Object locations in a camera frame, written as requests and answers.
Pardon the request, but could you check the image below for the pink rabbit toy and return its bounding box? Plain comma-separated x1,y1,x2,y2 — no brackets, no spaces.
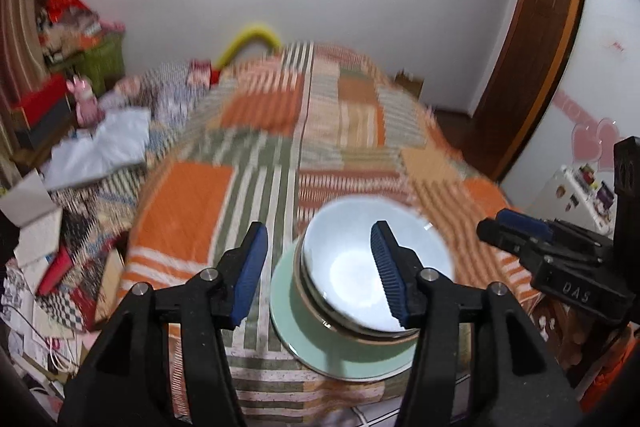
67,74,101,128

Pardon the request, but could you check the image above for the pink bowl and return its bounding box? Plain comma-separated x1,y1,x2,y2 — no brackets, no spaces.
294,237,421,347

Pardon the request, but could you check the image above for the red box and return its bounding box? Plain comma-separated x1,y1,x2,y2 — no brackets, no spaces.
12,77,68,128

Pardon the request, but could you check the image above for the striped curtain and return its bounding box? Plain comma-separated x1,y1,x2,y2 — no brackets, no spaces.
0,0,66,168

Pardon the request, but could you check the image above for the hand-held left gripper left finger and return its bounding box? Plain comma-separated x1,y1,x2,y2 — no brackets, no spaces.
57,221,269,427

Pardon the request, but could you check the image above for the red book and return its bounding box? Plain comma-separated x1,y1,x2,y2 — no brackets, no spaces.
37,247,73,295

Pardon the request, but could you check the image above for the cardboard box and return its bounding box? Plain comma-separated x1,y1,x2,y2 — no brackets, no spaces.
395,71,425,100

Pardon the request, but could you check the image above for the white card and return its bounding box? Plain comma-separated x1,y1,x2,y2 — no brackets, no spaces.
0,169,56,228

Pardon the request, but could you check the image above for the grey box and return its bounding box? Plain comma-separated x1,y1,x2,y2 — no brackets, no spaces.
15,102,76,152

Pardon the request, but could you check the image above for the white cloth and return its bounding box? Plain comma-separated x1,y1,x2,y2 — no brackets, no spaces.
44,107,151,190

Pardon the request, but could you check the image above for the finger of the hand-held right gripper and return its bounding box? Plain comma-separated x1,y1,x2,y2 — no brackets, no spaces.
495,208,613,253
476,218,556,278

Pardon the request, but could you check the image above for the green plate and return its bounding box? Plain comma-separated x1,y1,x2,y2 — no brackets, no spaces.
269,239,423,382

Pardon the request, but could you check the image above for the checkered patchwork quilt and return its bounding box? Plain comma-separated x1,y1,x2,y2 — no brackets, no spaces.
100,59,221,142

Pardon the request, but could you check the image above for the white bowl with black spots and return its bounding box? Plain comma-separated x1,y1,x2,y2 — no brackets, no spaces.
301,198,455,334

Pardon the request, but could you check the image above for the yellow foam tube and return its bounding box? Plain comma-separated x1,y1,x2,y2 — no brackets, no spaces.
215,23,282,70

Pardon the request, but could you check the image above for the wooden door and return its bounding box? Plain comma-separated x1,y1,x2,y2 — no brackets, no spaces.
472,0,586,180

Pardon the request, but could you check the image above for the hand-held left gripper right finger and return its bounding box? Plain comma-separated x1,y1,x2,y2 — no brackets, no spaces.
370,220,583,427

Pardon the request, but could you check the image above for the white bedside cabinet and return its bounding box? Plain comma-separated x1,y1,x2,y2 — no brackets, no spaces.
525,164,618,238

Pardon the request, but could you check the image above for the striped patchwork blanket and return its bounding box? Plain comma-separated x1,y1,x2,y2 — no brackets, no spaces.
120,42,551,408

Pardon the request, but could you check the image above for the green storage box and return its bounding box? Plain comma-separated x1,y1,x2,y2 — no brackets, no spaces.
75,34,126,95

